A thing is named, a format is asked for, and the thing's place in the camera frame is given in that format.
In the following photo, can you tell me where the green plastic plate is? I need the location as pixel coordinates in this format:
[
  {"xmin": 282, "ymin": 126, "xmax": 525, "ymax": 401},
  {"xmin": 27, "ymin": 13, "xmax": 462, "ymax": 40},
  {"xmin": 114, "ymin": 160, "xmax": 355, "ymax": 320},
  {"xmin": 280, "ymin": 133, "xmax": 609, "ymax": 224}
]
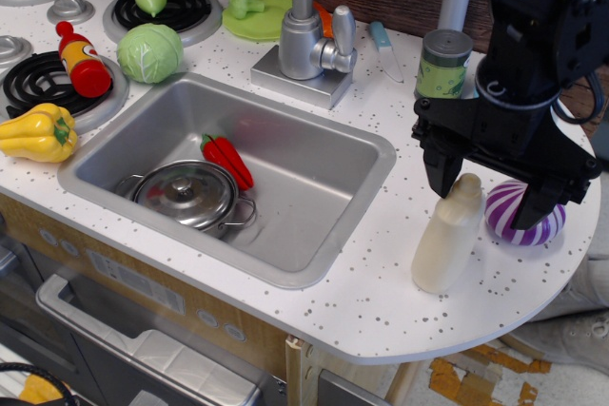
[{"xmin": 223, "ymin": 0, "xmax": 292, "ymax": 41}]

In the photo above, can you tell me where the cream detergent bottle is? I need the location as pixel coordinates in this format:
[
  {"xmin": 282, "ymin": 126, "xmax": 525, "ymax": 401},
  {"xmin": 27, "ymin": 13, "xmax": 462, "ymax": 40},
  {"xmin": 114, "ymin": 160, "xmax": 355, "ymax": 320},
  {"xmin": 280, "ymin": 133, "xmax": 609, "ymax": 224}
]
[{"xmin": 411, "ymin": 173, "xmax": 485, "ymax": 294}]

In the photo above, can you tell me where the silver stove knob middle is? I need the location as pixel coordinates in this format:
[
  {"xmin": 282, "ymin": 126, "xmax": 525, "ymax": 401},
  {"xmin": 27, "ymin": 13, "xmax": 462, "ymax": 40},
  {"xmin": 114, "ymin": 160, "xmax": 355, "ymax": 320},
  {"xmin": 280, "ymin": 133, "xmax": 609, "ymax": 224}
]
[{"xmin": 47, "ymin": 0, "xmax": 95, "ymax": 25}]

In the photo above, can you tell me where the silver stove knob left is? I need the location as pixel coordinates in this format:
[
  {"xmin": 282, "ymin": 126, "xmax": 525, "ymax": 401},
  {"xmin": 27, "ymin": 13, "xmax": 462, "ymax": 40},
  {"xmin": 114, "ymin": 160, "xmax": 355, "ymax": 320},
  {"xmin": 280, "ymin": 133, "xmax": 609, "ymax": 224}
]
[{"xmin": 0, "ymin": 35, "xmax": 32, "ymax": 68}]

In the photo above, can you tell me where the green labelled toy can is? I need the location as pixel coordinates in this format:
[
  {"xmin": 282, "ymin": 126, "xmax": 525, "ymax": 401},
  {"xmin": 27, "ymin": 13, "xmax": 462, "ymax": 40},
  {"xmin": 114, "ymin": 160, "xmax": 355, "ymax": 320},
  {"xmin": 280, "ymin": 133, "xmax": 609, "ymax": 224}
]
[{"xmin": 414, "ymin": 29, "xmax": 473, "ymax": 99}]

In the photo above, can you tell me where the silver stove knob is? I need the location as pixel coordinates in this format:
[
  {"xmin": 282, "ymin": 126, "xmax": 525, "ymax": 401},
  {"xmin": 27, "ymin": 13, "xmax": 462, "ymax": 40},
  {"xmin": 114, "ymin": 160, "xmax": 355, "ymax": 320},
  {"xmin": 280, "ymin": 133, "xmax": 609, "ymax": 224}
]
[
  {"xmin": 0, "ymin": 35, "xmax": 32, "ymax": 68},
  {"xmin": 47, "ymin": 0, "xmax": 95, "ymax": 25}
]

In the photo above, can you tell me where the orange toy carrot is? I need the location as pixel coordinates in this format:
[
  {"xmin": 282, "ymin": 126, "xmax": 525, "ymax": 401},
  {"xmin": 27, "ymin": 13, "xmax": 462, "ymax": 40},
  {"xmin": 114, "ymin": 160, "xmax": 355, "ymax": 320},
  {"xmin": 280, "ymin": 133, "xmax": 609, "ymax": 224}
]
[{"xmin": 313, "ymin": 1, "xmax": 333, "ymax": 38}]

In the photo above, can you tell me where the front left stove burner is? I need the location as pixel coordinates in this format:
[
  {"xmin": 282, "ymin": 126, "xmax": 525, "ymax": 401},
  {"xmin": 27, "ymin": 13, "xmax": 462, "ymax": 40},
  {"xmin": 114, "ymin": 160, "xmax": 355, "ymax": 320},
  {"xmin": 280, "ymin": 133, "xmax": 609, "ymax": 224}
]
[{"xmin": 1, "ymin": 51, "xmax": 129, "ymax": 135}]

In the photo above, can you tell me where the grey metal pole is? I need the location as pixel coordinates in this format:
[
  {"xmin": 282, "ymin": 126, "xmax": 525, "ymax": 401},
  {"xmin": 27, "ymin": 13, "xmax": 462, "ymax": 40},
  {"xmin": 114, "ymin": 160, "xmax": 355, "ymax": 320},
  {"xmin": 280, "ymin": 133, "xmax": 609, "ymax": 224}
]
[{"xmin": 437, "ymin": 0, "xmax": 470, "ymax": 31}]

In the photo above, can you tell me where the back right stove burner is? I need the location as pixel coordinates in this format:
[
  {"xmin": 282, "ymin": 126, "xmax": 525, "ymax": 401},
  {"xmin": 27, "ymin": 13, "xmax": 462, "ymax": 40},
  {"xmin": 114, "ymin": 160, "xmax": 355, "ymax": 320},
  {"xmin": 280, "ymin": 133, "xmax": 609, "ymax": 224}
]
[{"xmin": 103, "ymin": 0, "xmax": 223, "ymax": 48}]

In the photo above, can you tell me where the steel pot with lid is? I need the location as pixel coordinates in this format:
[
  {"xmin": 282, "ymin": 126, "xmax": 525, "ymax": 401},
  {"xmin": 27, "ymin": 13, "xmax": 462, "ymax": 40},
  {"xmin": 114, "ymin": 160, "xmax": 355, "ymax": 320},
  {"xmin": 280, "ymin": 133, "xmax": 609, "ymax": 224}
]
[{"xmin": 115, "ymin": 160, "xmax": 257, "ymax": 238}]

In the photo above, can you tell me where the yellow toy bell pepper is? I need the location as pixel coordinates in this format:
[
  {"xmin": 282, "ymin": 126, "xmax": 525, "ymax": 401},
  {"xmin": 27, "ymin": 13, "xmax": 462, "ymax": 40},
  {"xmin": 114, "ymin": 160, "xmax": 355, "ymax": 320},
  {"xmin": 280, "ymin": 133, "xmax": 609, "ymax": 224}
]
[{"xmin": 1, "ymin": 103, "xmax": 78, "ymax": 164}]

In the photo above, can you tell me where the green toy broccoli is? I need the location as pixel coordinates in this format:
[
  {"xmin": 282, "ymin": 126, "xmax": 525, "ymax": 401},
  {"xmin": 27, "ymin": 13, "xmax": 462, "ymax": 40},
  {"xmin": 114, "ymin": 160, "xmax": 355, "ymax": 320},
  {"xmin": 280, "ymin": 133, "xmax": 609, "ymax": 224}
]
[{"xmin": 227, "ymin": 0, "xmax": 265, "ymax": 20}]

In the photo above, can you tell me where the silver oven door handle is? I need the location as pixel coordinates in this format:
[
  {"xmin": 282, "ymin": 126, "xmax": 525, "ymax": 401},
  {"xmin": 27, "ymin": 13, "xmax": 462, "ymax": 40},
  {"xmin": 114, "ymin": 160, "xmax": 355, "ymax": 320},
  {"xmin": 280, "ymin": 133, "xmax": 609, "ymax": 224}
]
[{"xmin": 36, "ymin": 274, "xmax": 263, "ymax": 405}]

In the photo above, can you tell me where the red toy ketchup bottle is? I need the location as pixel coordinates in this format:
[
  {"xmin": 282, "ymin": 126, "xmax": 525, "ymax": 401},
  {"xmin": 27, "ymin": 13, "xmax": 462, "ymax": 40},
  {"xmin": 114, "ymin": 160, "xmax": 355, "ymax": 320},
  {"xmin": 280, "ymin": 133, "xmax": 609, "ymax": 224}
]
[{"xmin": 55, "ymin": 21, "xmax": 112, "ymax": 98}]

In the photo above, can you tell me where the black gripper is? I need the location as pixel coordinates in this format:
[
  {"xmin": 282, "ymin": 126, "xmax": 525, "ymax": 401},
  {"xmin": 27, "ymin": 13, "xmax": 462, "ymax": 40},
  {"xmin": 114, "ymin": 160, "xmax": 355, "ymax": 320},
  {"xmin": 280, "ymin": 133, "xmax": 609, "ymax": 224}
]
[{"xmin": 412, "ymin": 58, "xmax": 600, "ymax": 230}]

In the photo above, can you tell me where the purple striped toy onion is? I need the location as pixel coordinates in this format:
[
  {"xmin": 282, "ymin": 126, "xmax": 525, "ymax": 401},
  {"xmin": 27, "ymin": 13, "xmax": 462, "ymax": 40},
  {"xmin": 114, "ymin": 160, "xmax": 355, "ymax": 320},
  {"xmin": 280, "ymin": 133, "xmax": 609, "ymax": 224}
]
[{"xmin": 484, "ymin": 180, "xmax": 566, "ymax": 246}]

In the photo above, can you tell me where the red toy chili pepper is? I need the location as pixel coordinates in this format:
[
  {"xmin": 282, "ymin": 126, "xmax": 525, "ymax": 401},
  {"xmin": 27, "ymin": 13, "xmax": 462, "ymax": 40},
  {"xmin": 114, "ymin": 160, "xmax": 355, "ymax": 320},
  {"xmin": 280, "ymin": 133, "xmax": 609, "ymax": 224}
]
[{"xmin": 200, "ymin": 134, "xmax": 254, "ymax": 191}]

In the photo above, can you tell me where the silver toy faucet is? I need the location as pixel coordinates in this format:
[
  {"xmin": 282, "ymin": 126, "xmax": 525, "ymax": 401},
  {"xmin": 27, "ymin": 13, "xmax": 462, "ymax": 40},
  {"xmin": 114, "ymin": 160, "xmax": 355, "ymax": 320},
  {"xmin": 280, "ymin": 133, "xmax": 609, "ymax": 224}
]
[{"xmin": 250, "ymin": 0, "xmax": 358, "ymax": 109}]

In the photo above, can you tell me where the grey sink basin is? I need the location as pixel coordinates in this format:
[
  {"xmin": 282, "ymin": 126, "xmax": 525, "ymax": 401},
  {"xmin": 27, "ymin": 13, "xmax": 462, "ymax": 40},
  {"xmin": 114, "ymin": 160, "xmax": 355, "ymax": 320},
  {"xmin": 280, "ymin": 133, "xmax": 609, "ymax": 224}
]
[{"xmin": 58, "ymin": 73, "xmax": 396, "ymax": 289}]

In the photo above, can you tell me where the green toy cabbage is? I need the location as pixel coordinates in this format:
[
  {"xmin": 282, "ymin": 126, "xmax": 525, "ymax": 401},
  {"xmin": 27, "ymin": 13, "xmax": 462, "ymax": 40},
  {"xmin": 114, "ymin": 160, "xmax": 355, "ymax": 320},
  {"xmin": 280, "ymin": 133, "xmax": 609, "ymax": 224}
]
[{"xmin": 116, "ymin": 24, "xmax": 184, "ymax": 84}]

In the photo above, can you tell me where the blue handled toy knife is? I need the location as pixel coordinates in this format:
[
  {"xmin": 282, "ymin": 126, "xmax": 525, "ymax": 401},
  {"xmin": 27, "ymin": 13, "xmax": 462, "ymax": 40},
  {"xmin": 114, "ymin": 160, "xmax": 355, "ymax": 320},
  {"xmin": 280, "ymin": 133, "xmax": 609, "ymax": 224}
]
[{"xmin": 369, "ymin": 21, "xmax": 403, "ymax": 84}]

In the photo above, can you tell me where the yellow object bottom left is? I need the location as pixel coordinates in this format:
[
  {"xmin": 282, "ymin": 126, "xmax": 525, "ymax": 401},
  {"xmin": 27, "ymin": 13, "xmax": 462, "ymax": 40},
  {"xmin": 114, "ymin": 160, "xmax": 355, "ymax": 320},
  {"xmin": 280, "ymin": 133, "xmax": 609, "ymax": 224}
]
[{"xmin": 18, "ymin": 374, "xmax": 67, "ymax": 405}]

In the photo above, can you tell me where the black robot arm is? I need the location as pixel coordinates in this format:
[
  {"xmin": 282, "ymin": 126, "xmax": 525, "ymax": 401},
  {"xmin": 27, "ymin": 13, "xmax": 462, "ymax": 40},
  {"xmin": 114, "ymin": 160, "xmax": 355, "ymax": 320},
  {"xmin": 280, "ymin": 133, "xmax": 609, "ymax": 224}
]
[{"xmin": 412, "ymin": 0, "xmax": 608, "ymax": 230}]

